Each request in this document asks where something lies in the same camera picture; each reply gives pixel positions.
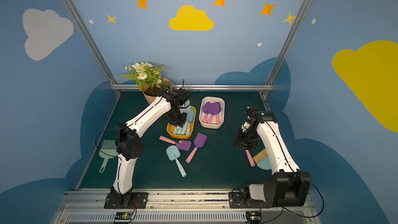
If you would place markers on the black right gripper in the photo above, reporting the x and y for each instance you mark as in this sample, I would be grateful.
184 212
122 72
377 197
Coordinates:
245 142

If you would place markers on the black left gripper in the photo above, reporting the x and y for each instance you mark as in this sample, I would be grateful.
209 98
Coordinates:
176 119

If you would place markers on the yellow plastic storage box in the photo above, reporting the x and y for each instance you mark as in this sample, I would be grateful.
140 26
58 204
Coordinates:
170 129

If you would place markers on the purple pointed shovel pink handle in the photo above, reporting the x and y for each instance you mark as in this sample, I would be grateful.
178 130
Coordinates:
205 110

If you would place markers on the purple square shovel pink handle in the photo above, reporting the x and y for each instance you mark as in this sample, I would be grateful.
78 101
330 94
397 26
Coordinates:
199 142

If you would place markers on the white plastic storage box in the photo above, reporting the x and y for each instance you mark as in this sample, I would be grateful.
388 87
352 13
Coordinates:
213 124

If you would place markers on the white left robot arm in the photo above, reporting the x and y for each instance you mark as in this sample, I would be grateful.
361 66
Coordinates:
130 146

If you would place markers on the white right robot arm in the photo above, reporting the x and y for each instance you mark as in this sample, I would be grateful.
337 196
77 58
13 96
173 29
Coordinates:
288 185

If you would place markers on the blue hand brush tan bristles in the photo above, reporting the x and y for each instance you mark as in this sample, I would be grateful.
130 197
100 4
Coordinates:
262 160

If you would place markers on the purple square shovel lying sideways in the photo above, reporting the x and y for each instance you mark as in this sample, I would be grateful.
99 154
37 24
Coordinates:
181 145

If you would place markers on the potted white flower plant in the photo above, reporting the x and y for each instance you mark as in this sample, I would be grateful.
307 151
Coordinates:
148 78

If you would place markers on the right circuit board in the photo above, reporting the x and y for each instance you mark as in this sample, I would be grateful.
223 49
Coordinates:
253 217

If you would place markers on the circuit board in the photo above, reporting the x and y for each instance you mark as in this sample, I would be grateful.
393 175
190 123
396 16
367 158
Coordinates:
253 217
123 217

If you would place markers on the left circuit board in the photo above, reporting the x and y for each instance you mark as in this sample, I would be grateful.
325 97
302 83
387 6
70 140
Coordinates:
123 217

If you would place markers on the right aluminium frame post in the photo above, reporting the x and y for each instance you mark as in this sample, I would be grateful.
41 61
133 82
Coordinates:
300 16

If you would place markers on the aluminium frame post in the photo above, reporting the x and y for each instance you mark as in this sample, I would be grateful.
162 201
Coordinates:
82 27
300 16

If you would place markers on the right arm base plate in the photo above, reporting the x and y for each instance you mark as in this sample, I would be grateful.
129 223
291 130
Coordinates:
238 199

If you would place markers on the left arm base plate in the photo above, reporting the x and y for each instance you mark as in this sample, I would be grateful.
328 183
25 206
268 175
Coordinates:
136 199

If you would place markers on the left aluminium frame post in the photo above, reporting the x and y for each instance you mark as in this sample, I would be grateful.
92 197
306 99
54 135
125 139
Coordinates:
82 27

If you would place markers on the aluminium rail front frame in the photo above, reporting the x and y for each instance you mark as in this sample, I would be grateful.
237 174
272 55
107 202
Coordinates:
175 206

